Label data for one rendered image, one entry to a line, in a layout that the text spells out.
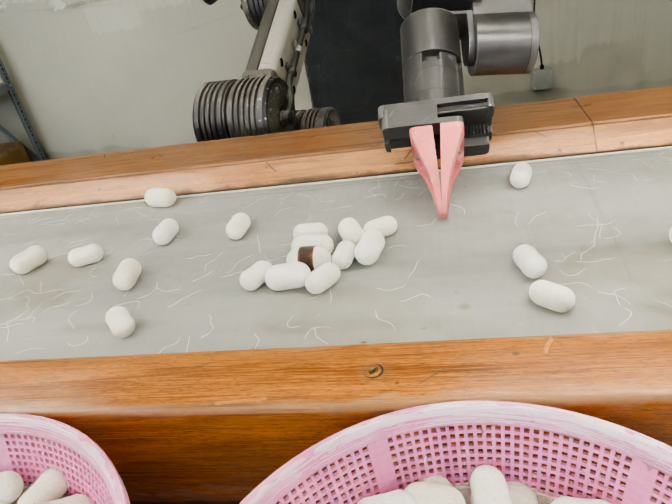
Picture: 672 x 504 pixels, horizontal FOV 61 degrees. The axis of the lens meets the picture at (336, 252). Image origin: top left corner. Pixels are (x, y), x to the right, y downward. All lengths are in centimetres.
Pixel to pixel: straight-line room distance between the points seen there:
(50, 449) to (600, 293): 37
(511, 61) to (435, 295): 26
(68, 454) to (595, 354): 31
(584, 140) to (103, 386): 50
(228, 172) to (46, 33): 233
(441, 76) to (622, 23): 216
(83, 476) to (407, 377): 19
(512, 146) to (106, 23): 235
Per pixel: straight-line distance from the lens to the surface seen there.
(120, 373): 40
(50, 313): 56
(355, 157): 65
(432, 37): 58
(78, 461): 38
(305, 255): 47
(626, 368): 35
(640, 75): 277
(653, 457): 31
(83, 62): 292
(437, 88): 54
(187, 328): 46
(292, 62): 100
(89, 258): 60
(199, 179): 69
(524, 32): 60
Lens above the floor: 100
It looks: 31 degrees down
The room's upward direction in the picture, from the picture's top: 11 degrees counter-clockwise
